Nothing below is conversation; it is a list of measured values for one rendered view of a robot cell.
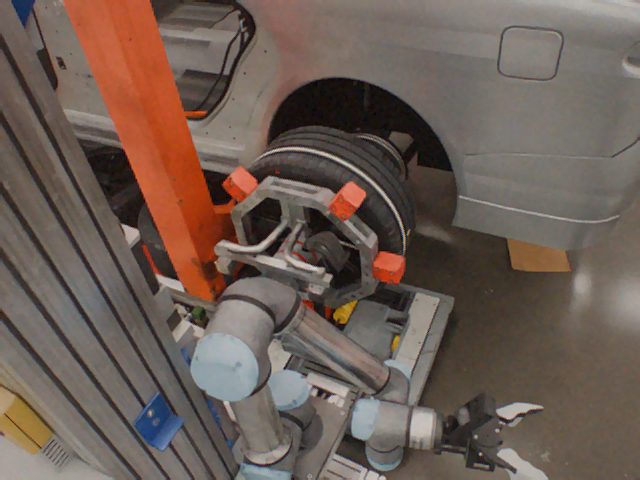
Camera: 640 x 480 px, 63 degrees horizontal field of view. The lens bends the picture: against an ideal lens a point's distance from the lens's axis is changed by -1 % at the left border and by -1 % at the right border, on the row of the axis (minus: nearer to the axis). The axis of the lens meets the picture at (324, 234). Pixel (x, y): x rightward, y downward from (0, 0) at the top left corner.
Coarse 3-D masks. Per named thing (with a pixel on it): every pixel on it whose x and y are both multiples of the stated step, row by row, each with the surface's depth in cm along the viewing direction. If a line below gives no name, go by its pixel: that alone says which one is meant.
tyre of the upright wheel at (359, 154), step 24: (288, 144) 182; (312, 144) 178; (336, 144) 178; (360, 144) 180; (264, 168) 179; (288, 168) 175; (312, 168) 170; (336, 168) 171; (360, 168) 174; (384, 168) 179; (336, 192) 172; (384, 192) 175; (408, 192) 186; (360, 216) 175; (384, 216) 173; (408, 216) 186; (384, 240) 178; (408, 240) 191; (336, 288) 208
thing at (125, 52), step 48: (96, 0) 135; (144, 0) 146; (96, 48) 147; (144, 48) 150; (144, 96) 155; (144, 144) 167; (192, 144) 180; (144, 192) 185; (192, 192) 187; (192, 240) 194; (192, 288) 218
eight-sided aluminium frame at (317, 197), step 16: (256, 192) 176; (272, 192) 173; (288, 192) 170; (304, 192) 174; (320, 192) 169; (240, 208) 186; (320, 208) 168; (240, 224) 193; (336, 224) 170; (352, 224) 173; (240, 240) 199; (256, 240) 205; (352, 240) 172; (368, 240) 171; (368, 256) 174; (368, 272) 179; (304, 288) 210; (352, 288) 197; (368, 288) 185; (336, 304) 200
